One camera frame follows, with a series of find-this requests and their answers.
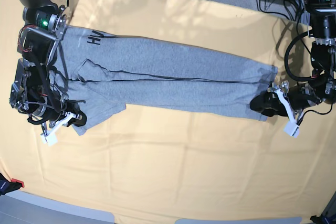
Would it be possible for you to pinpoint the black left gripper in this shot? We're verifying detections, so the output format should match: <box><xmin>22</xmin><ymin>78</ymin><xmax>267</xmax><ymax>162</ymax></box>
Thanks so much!
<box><xmin>249</xmin><ymin>81</ymin><xmax>325</xmax><ymax>119</ymax></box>

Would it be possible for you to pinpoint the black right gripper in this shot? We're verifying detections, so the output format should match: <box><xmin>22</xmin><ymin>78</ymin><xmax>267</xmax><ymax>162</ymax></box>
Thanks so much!
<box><xmin>26</xmin><ymin>98</ymin><xmax>87</xmax><ymax>127</ymax></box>

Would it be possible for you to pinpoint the grey t-shirt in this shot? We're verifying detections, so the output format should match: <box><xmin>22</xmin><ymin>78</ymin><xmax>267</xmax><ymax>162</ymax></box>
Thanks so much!
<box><xmin>49</xmin><ymin>27</ymin><xmax>278</xmax><ymax>135</ymax></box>

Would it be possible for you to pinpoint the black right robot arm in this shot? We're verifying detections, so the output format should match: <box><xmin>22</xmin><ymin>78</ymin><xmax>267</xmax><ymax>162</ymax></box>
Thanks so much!
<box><xmin>9</xmin><ymin>0</ymin><xmax>87</xmax><ymax>130</ymax></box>

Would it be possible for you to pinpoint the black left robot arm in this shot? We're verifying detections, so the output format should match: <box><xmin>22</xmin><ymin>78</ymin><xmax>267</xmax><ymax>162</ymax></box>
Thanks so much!
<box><xmin>250</xmin><ymin>0</ymin><xmax>335</xmax><ymax>118</ymax></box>

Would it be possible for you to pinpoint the yellow table cloth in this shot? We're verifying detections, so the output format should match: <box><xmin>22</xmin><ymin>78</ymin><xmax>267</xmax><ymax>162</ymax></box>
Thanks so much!
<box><xmin>1</xmin><ymin>0</ymin><xmax>335</xmax><ymax>223</ymax></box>

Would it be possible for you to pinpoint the red and black clamp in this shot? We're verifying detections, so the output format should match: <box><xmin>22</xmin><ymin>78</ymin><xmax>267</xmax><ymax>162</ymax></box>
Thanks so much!
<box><xmin>0</xmin><ymin>174</ymin><xmax>25</xmax><ymax>196</ymax></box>

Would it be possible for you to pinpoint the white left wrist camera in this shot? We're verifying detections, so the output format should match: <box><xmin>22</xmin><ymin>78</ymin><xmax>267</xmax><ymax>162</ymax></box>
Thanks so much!
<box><xmin>283</xmin><ymin>121</ymin><xmax>300</xmax><ymax>138</ymax></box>

